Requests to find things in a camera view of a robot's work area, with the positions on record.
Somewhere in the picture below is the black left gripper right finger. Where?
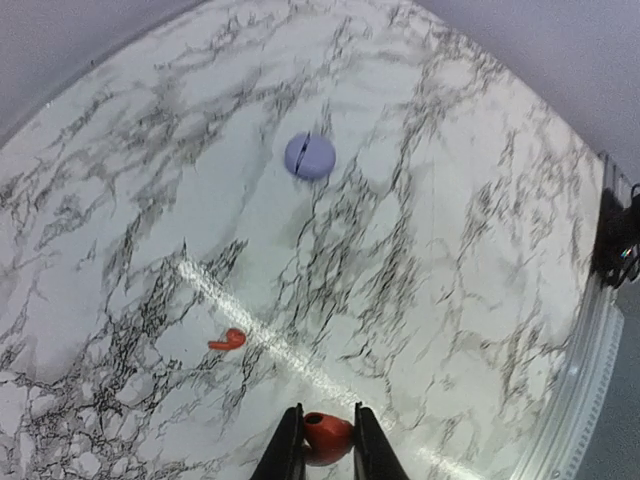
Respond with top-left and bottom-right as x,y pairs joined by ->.
353,402 -> 409,480

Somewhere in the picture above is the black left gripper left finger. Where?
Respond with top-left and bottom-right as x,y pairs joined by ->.
253,403 -> 306,480

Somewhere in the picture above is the red earbud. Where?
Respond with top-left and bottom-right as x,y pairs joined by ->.
208,328 -> 246,352
303,412 -> 354,467

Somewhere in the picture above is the purple charging case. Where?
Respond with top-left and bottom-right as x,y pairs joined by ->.
284,132 -> 336,181

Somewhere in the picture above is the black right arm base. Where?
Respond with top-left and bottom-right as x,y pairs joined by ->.
592,183 -> 639,289

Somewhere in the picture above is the aluminium front rail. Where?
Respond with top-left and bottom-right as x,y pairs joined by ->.
512,151 -> 634,479

